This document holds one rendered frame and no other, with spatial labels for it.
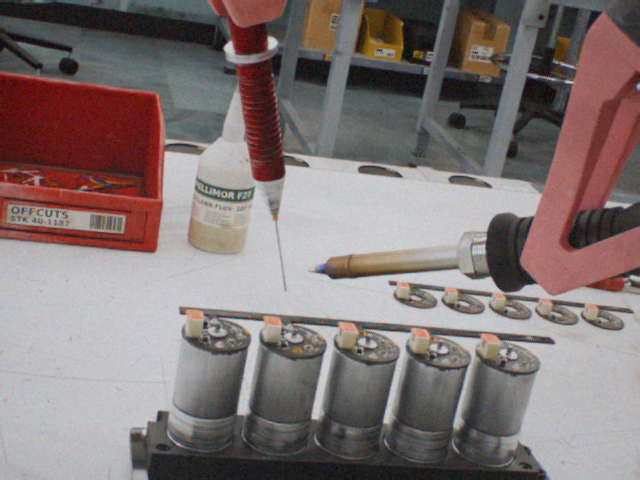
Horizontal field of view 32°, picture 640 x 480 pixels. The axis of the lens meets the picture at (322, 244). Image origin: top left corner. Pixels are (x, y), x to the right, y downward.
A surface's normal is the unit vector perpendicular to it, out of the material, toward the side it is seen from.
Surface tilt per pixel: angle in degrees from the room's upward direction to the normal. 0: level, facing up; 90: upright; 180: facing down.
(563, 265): 99
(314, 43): 90
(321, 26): 90
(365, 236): 0
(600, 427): 0
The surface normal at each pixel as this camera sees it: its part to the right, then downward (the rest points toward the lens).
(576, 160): -0.70, 0.43
